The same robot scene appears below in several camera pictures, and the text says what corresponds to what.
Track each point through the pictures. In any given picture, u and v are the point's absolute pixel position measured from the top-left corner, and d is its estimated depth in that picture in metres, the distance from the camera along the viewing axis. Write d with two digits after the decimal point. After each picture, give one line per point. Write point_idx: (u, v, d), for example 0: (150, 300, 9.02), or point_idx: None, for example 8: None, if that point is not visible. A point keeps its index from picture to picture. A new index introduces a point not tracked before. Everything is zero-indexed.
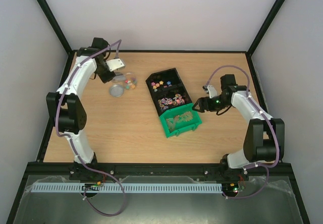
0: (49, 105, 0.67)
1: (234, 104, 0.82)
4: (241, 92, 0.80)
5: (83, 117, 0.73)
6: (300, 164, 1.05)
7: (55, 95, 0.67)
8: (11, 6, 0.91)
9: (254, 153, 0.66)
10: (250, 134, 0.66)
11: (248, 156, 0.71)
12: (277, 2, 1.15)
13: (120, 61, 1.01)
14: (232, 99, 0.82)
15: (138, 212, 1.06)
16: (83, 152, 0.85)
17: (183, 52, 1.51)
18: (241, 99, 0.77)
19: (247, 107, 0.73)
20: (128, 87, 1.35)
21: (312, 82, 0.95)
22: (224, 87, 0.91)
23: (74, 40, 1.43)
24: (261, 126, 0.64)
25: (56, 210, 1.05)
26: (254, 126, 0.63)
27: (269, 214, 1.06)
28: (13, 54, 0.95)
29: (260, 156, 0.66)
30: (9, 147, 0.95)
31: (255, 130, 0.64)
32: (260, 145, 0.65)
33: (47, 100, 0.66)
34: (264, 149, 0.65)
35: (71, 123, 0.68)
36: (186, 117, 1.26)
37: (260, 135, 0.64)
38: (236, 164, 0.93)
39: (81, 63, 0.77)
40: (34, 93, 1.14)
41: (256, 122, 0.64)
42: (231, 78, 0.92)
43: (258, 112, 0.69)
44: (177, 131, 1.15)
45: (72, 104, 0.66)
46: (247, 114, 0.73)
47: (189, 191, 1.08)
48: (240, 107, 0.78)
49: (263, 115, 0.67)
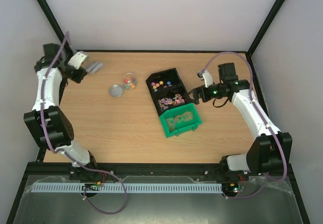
0: (30, 126, 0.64)
1: (236, 104, 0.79)
4: (245, 94, 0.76)
5: (69, 127, 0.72)
6: (301, 165, 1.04)
7: (33, 113, 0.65)
8: (12, 6, 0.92)
9: (259, 167, 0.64)
10: (256, 150, 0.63)
11: (251, 166, 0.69)
12: (277, 2, 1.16)
13: (81, 53, 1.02)
14: (233, 99, 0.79)
15: (138, 213, 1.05)
16: (79, 156, 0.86)
17: (183, 52, 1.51)
18: (246, 104, 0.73)
19: (253, 115, 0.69)
20: (128, 87, 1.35)
21: (312, 81, 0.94)
22: (224, 79, 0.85)
23: (74, 40, 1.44)
24: (268, 143, 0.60)
25: (56, 210, 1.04)
26: (261, 144, 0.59)
27: (270, 215, 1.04)
28: (14, 53, 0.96)
29: (265, 168, 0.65)
30: (9, 145, 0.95)
31: (262, 149, 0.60)
32: (265, 160, 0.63)
33: (27, 121, 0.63)
34: (268, 162, 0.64)
35: (61, 135, 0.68)
36: (186, 117, 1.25)
37: (266, 152, 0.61)
38: (236, 167, 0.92)
39: (46, 75, 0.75)
40: (34, 92, 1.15)
41: (263, 140, 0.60)
42: (231, 69, 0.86)
43: (265, 125, 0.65)
44: (177, 131, 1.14)
45: (56, 116, 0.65)
46: (251, 122, 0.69)
47: (189, 191, 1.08)
48: (244, 112, 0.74)
49: (269, 128, 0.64)
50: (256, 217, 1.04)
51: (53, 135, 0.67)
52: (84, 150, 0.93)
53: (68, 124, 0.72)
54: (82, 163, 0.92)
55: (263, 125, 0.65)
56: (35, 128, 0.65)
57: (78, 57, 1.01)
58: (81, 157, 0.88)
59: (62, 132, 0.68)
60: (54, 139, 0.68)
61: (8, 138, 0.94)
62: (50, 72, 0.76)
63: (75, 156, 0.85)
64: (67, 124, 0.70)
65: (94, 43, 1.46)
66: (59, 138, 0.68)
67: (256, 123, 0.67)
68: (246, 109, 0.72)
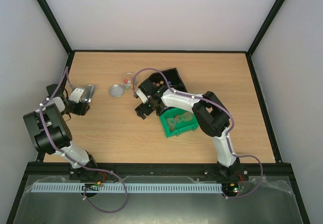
0: (29, 126, 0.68)
1: (169, 104, 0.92)
4: (168, 92, 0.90)
5: (67, 128, 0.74)
6: (300, 165, 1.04)
7: (32, 113, 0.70)
8: (11, 4, 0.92)
9: (214, 128, 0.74)
10: (200, 118, 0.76)
11: (211, 133, 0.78)
12: (277, 2, 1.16)
13: (78, 89, 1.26)
14: (165, 102, 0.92)
15: (138, 213, 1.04)
16: (79, 157, 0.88)
17: (183, 52, 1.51)
18: (172, 97, 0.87)
19: (180, 100, 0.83)
20: (128, 87, 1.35)
21: (312, 81, 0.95)
22: (150, 94, 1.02)
23: (74, 40, 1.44)
24: (201, 106, 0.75)
25: (56, 210, 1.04)
26: (197, 109, 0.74)
27: (269, 215, 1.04)
28: (14, 53, 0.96)
29: (218, 126, 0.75)
30: (9, 145, 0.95)
31: (200, 112, 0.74)
32: (212, 119, 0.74)
33: (27, 121, 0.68)
34: (217, 120, 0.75)
35: (58, 133, 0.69)
36: (186, 117, 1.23)
37: (206, 112, 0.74)
38: (226, 158, 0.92)
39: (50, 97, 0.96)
40: (34, 91, 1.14)
41: (197, 106, 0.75)
42: (149, 83, 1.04)
43: (191, 98, 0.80)
44: (177, 131, 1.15)
45: (53, 112, 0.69)
46: (184, 105, 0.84)
47: (189, 191, 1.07)
48: (176, 103, 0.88)
49: (196, 97, 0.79)
50: (257, 217, 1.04)
51: (53, 136, 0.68)
52: (83, 149, 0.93)
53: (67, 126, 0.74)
54: (82, 163, 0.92)
55: (191, 99, 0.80)
56: (34, 128, 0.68)
57: (76, 93, 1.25)
58: (81, 157, 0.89)
59: (60, 131, 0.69)
60: (54, 140, 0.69)
61: (8, 138, 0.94)
62: (54, 99, 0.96)
63: (75, 157, 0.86)
64: (65, 125, 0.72)
65: (94, 43, 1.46)
66: (58, 138, 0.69)
67: (187, 102, 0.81)
68: (175, 100, 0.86)
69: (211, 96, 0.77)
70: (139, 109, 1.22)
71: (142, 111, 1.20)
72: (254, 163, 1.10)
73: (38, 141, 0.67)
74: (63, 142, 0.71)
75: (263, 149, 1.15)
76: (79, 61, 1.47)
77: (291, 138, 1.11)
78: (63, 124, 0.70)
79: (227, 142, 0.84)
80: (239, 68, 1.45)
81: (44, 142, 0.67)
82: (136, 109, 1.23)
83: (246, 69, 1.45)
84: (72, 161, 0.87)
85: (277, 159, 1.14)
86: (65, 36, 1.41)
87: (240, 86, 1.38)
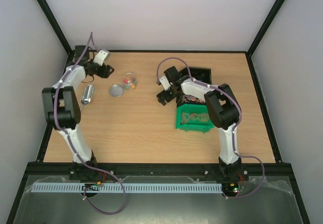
0: (44, 100, 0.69)
1: (187, 92, 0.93)
4: (187, 80, 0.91)
5: (77, 113, 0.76)
6: (300, 165, 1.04)
7: (50, 89, 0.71)
8: (11, 4, 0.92)
9: (222, 120, 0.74)
10: (210, 106, 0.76)
11: (217, 125, 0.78)
12: (277, 2, 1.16)
13: (102, 52, 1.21)
14: (183, 89, 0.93)
15: (138, 213, 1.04)
16: (81, 149, 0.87)
17: (183, 52, 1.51)
18: (189, 85, 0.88)
19: (197, 88, 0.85)
20: (128, 87, 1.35)
21: (312, 80, 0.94)
22: (173, 81, 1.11)
23: (74, 40, 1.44)
24: (214, 95, 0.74)
25: (56, 210, 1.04)
26: (209, 97, 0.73)
27: (269, 215, 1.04)
28: (14, 53, 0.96)
29: (227, 119, 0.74)
30: (9, 145, 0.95)
31: (211, 100, 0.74)
32: (223, 111, 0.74)
33: (43, 93, 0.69)
34: (227, 113, 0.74)
35: (67, 116, 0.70)
36: (202, 118, 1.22)
37: (217, 102, 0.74)
38: (229, 155, 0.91)
39: (72, 68, 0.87)
40: (35, 91, 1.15)
41: (210, 94, 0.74)
42: (174, 71, 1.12)
43: (207, 87, 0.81)
44: (185, 125, 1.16)
45: (68, 94, 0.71)
46: (200, 94, 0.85)
47: (189, 191, 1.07)
48: (193, 92, 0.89)
49: (211, 87, 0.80)
50: (257, 217, 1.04)
51: (60, 117, 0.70)
52: (88, 147, 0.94)
53: (77, 109, 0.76)
54: (83, 160, 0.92)
55: (206, 88, 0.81)
56: (49, 102, 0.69)
57: (101, 55, 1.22)
58: (82, 151, 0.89)
59: (70, 113, 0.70)
60: (61, 120, 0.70)
61: (9, 138, 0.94)
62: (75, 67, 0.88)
63: (76, 148, 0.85)
64: (76, 108, 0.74)
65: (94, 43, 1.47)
66: (66, 120, 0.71)
67: (202, 90, 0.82)
68: (193, 88, 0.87)
69: (225, 88, 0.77)
70: (160, 96, 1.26)
71: (162, 98, 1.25)
72: (255, 164, 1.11)
73: (49, 114, 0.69)
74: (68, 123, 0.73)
75: (263, 149, 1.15)
76: None
77: (291, 138, 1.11)
78: (73, 108, 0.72)
79: (231, 138, 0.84)
80: (239, 68, 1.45)
81: (52, 120, 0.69)
82: (157, 95, 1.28)
83: (246, 69, 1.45)
84: (72, 150, 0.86)
85: (277, 159, 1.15)
86: (65, 36, 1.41)
87: (240, 86, 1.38)
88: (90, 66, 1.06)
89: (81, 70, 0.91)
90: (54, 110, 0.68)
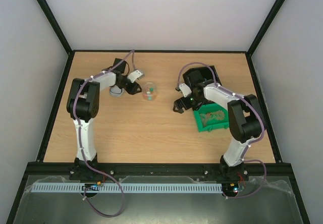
0: (72, 87, 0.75)
1: (210, 98, 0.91)
4: (212, 86, 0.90)
5: (96, 109, 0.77)
6: (300, 165, 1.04)
7: (81, 80, 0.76)
8: (11, 4, 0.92)
9: (243, 133, 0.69)
10: (231, 116, 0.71)
11: (237, 137, 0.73)
12: (277, 2, 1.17)
13: (138, 72, 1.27)
14: (206, 94, 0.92)
15: (138, 213, 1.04)
16: (87, 146, 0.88)
17: (183, 52, 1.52)
18: (213, 90, 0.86)
19: (220, 95, 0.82)
20: (150, 97, 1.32)
21: (312, 80, 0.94)
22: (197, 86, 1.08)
23: (74, 40, 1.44)
24: (238, 105, 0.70)
25: (56, 210, 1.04)
26: (232, 107, 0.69)
27: (269, 215, 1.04)
28: (14, 53, 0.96)
29: (248, 133, 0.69)
30: (9, 146, 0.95)
31: (234, 110, 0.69)
32: (245, 124, 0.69)
33: (73, 81, 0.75)
34: (249, 126, 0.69)
35: (85, 108, 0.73)
36: (219, 116, 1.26)
37: (240, 113, 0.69)
38: (233, 159, 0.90)
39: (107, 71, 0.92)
40: (34, 91, 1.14)
41: (234, 104, 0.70)
42: (198, 75, 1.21)
43: (231, 95, 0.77)
44: (210, 127, 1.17)
45: (94, 88, 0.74)
46: (223, 102, 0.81)
47: (189, 191, 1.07)
48: (215, 98, 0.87)
49: (236, 95, 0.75)
50: (257, 217, 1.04)
51: (77, 107, 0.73)
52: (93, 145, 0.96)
53: (97, 106, 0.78)
54: (85, 158, 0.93)
55: (230, 96, 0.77)
56: (74, 91, 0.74)
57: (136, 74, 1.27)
58: (88, 148, 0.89)
59: (88, 106, 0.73)
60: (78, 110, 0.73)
61: (9, 138, 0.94)
62: (109, 72, 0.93)
63: (83, 143, 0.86)
64: (96, 104, 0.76)
65: (94, 43, 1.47)
66: (83, 112, 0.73)
67: (226, 98, 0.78)
68: (216, 95, 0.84)
69: (252, 99, 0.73)
70: (178, 103, 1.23)
71: (180, 105, 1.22)
72: (254, 164, 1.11)
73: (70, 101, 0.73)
74: (84, 116, 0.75)
75: (263, 149, 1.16)
76: (79, 62, 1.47)
77: (291, 139, 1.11)
78: (94, 102, 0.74)
79: (243, 150, 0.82)
80: (238, 68, 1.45)
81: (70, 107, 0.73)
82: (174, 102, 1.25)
83: (246, 69, 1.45)
84: (79, 144, 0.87)
85: (277, 159, 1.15)
86: (65, 36, 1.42)
87: (240, 87, 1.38)
88: (121, 78, 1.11)
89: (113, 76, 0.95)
90: (75, 99, 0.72)
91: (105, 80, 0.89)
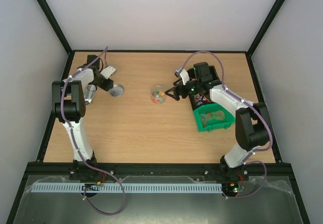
0: (53, 91, 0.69)
1: (216, 100, 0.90)
4: (219, 87, 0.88)
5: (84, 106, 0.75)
6: (300, 165, 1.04)
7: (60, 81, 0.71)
8: (11, 3, 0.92)
9: (249, 142, 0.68)
10: (239, 123, 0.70)
11: (243, 144, 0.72)
12: (277, 2, 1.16)
13: (110, 67, 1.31)
14: (211, 96, 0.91)
15: (138, 213, 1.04)
16: (83, 146, 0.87)
17: (183, 52, 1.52)
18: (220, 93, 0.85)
19: (228, 100, 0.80)
20: (162, 99, 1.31)
21: (312, 80, 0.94)
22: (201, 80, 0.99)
23: (74, 39, 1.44)
24: (247, 113, 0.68)
25: (55, 209, 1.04)
26: (241, 115, 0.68)
27: (269, 215, 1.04)
28: (14, 53, 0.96)
29: (255, 142, 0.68)
30: (9, 146, 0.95)
31: (243, 119, 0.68)
32: (252, 132, 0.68)
33: (53, 85, 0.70)
34: (257, 135, 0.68)
35: (73, 109, 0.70)
36: (219, 116, 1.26)
37: (249, 123, 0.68)
38: (235, 161, 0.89)
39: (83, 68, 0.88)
40: (34, 91, 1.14)
41: (243, 112, 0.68)
42: (206, 68, 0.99)
43: (240, 102, 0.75)
44: (209, 127, 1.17)
45: (76, 87, 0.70)
46: (230, 107, 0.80)
47: (189, 191, 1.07)
48: (222, 101, 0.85)
49: (245, 102, 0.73)
50: (257, 217, 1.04)
51: (66, 109, 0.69)
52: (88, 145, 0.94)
53: (84, 104, 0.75)
54: (84, 157, 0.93)
55: (239, 103, 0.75)
56: (57, 95, 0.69)
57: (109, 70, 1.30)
58: (84, 148, 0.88)
59: (75, 106, 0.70)
60: (66, 112, 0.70)
61: (9, 138, 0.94)
62: (86, 69, 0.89)
63: (78, 143, 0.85)
64: (82, 102, 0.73)
65: (94, 43, 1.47)
66: (72, 113, 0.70)
67: (234, 104, 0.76)
68: (223, 99, 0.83)
69: (261, 107, 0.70)
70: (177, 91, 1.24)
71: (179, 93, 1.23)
72: (254, 164, 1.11)
73: (55, 105, 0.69)
74: (73, 116, 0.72)
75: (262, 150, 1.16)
76: (79, 62, 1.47)
77: (291, 140, 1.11)
78: (79, 101, 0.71)
79: (246, 155, 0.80)
80: (238, 68, 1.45)
81: (58, 112, 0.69)
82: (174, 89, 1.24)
83: (246, 69, 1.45)
84: (74, 145, 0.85)
85: (277, 159, 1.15)
86: (65, 36, 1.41)
87: (240, 87, 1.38)
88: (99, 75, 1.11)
89: (90, 71, 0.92)
90: (61, 102, 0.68)
91: (84, 77, 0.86)
